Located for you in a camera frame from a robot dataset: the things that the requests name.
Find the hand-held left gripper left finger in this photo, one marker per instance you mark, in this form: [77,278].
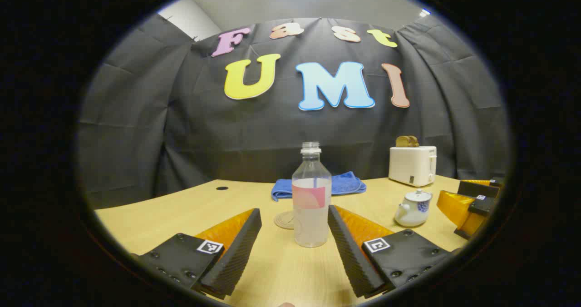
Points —
[236,252]

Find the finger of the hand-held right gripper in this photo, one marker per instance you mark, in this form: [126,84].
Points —
[456,207]
[476,189]

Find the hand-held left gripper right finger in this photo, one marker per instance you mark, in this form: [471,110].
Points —
[349,252]

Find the white teacup lid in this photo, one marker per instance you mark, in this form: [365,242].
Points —
[418,195]

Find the white blue-patterned teacup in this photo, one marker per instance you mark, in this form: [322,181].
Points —
[411,215]

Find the clear plastic water bottle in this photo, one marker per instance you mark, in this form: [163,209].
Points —
[311,220]

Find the white toaster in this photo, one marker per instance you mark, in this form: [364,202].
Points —
[411,166]

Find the blue folded towel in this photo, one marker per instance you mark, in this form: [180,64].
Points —
[347,184]

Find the toast slice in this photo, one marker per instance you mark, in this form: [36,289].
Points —
[414,141]
[401,141]

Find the black backdrop cloth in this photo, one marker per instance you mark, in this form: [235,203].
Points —
[150,130]

